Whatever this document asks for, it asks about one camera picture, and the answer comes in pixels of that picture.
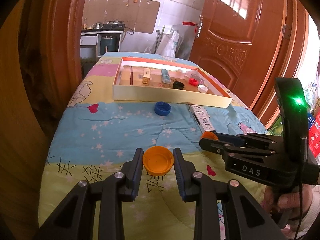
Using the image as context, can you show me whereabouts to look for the orange bottle cap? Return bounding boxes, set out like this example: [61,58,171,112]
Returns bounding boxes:
[143,146,174,177]
[201,131,219,140]

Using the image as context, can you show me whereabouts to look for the white hello kitty lighter case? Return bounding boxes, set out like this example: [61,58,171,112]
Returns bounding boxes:
[189,105,215,133]

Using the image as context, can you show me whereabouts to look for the white bottle cap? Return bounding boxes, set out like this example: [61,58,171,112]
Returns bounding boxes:
[197,84,208,93]

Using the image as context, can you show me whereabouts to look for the blue bottle cap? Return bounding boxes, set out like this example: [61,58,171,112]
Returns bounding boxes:
[154,101,171,116]

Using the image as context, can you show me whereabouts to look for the clear glitter lighter case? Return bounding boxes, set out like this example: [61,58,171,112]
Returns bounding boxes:
[185,70,204,84]

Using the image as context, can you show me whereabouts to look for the red bottle cap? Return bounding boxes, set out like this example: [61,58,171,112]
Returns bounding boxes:
[189,78,199,87]

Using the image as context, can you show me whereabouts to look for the black bottle cap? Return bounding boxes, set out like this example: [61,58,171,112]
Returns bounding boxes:
[172,81,184,90]

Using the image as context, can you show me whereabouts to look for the teal floral lighter case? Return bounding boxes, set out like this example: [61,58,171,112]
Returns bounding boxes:
[161,69,171,84]

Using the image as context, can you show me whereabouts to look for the person's right hand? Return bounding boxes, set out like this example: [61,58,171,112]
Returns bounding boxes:
[261,184,313,216]

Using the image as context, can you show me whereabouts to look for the cartoon sheep patterned tablecloth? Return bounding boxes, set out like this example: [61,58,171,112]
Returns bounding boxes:
[37,51,270,240]

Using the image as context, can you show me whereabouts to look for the colourful cardboard carton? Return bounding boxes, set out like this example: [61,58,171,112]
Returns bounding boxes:
[304,79,319,164]

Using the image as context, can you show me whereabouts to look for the orange rimmed cardboard tray box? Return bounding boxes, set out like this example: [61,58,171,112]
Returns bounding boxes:
[113,56,232,108]

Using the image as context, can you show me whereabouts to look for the brown wooden door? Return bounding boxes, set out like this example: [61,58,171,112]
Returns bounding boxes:
[190,0,309,127]

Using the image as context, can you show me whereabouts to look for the white plastic bags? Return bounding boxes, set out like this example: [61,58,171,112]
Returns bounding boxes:
[144,25,182,57]

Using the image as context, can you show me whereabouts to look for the dark green air fryer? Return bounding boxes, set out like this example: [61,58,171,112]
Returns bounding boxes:
[100,36,118,55]

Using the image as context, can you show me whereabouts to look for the white kitchen counter cabinet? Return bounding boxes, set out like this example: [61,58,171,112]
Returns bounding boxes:
[80,29,124,59]

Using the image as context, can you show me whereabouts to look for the black gas stove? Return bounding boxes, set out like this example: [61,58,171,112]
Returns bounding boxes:
[101,21,125,31]

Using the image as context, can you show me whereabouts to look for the cardboard wall sheet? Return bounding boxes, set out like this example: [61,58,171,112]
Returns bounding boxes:
[82,0,160,34]

